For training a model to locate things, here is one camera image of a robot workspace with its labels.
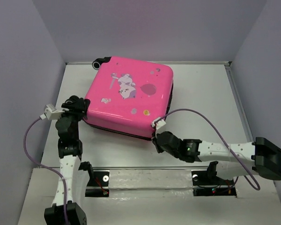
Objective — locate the pink kids suitcase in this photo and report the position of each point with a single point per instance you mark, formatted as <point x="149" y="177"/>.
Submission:
<point x="127" y="95"/>

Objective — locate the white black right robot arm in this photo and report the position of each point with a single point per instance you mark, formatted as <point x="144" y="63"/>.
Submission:
<point x="260" y="157"/>

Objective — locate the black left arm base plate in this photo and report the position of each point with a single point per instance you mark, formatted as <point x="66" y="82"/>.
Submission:
<point x="98" y="186"/>

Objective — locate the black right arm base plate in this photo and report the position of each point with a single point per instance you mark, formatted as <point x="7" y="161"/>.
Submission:
<point x="204" y="186"/>

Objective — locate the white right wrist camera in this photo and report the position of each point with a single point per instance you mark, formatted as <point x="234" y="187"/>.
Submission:
<point x="158" y="125"/>

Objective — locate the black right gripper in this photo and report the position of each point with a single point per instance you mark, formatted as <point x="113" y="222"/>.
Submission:
<point x="153" y="140"/>

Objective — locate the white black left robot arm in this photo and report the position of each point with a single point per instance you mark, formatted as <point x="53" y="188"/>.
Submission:
<point x="74" y="174"/>

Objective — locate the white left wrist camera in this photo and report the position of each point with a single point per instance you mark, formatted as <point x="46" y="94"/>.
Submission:
<point x="51" y="113"/>

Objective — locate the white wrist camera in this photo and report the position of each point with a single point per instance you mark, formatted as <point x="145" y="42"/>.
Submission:
<point x="158" y="125"/>
<point x="51" y="113"/>

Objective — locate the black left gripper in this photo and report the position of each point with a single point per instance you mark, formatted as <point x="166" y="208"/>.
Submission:
<point x="78" y="108"/>

